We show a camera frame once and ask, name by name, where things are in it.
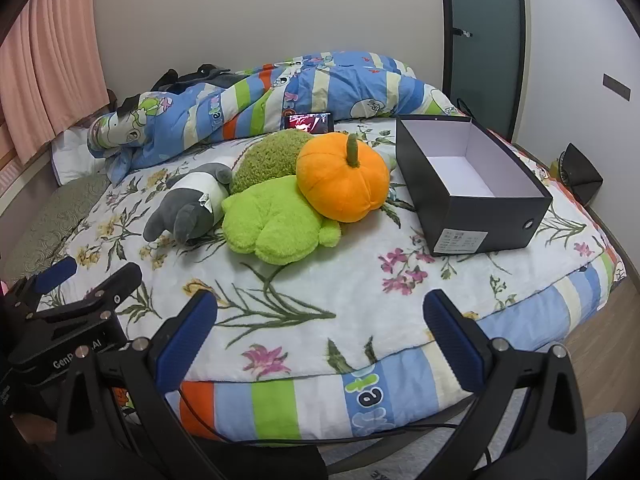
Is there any dark green fuzzy plush toy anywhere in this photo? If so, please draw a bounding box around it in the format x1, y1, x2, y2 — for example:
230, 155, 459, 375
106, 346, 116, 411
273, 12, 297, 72
230, 129, 317, 196

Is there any black clothing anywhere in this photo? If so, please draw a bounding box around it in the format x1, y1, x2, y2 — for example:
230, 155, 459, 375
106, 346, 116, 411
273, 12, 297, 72
150, 64, 262, 94

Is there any dark wall plate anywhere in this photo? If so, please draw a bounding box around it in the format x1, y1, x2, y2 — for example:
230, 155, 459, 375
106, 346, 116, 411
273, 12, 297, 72
602, 73, 632, 102

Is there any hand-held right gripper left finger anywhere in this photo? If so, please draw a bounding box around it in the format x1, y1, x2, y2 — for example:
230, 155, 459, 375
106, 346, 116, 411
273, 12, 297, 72
55, 289, 328, 480

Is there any white floral blanket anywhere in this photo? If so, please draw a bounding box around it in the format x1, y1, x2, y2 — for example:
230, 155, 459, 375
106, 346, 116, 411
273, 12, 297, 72
37, 117, 614, 387

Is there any frosted glass door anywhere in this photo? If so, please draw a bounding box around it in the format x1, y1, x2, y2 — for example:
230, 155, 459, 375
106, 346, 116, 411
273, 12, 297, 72
438, 0, 527, 112

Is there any orange pumpkin plush toy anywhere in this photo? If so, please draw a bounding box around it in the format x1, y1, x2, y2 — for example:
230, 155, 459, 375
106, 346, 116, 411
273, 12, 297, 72
296, 132, 391, 224

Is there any pink curtain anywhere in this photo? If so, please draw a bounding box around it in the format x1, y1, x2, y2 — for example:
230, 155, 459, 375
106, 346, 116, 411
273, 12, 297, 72
0, 0, 119, 167

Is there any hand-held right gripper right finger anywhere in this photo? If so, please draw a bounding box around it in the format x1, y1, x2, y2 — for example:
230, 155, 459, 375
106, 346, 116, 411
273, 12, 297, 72
422, 289, 589, 480

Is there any black smartphone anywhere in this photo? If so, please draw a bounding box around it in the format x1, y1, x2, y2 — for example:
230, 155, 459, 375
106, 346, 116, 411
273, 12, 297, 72
284, 112, 335, 135

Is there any black angular object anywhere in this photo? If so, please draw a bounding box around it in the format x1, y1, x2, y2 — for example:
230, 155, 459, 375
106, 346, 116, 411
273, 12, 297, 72
559, 142, 605, 206

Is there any grey and white plush toy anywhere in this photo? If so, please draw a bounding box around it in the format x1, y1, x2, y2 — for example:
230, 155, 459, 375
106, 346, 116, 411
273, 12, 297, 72
142, 162, 235, 247

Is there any light green plush toy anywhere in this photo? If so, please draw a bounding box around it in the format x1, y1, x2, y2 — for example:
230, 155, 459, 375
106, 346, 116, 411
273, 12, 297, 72
221, 175, 344, 266

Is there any black cardboard box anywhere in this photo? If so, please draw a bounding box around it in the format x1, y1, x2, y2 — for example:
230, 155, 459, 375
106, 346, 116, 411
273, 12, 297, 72
395, 115, 554, 258

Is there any grey-green patterned cushion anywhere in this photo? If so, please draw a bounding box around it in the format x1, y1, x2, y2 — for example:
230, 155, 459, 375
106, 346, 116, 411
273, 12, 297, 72
4, 172, 112, 282

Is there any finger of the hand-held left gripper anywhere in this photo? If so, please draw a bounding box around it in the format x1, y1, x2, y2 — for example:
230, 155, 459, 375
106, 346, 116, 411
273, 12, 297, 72
30, 262, 144, 327
10, 256, 79, 312

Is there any striped cartoon quilt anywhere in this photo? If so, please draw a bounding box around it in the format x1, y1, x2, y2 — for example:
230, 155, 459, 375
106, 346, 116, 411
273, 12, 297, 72
87, 51, 467, 184

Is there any white pillow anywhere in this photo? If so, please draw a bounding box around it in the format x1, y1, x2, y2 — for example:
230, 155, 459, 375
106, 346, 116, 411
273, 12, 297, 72
50, 125, 114, 187

